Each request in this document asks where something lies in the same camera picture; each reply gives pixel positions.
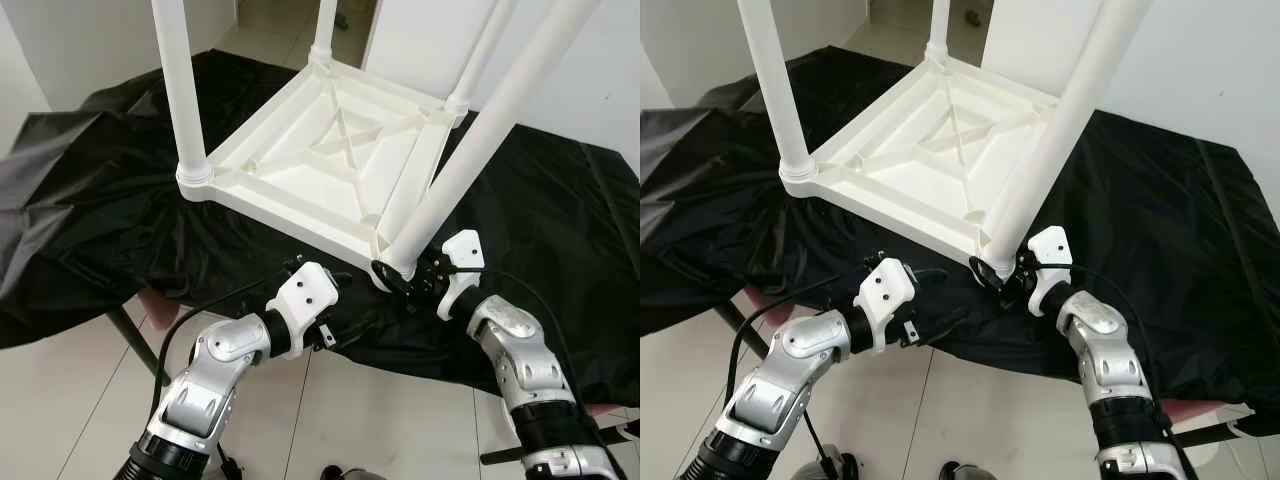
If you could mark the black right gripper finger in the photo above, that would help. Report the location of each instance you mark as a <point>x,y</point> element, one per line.
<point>988,272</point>
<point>390,277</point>

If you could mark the white plastic table top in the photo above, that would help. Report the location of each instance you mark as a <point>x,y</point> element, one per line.
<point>900,180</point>
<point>300,190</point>

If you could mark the grey right robot leg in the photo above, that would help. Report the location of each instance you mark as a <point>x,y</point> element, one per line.
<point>350,473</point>
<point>965,472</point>

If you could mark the grey robot leg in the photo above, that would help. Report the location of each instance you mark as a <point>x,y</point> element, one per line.
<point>965,472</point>
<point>830,470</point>
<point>350,473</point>

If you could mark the grey left robot leg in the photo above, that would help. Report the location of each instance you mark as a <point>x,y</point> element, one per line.
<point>830,470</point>

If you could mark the black metal table leg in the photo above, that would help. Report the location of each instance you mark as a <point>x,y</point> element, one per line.
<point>560,450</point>
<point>735,322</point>
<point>1210,435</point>
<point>135,340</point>

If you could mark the black table cloth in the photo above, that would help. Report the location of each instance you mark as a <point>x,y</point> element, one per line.
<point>100,230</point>
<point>720,230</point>

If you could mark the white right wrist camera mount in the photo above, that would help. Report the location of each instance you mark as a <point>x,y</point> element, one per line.
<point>462,255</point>
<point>1050,250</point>

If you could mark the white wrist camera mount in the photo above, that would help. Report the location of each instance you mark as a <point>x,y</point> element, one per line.
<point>885,290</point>
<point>305,290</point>
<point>462,255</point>
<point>1050,250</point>

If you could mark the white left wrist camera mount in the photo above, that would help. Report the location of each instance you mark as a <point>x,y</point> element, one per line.
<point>305,290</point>
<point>885,290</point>

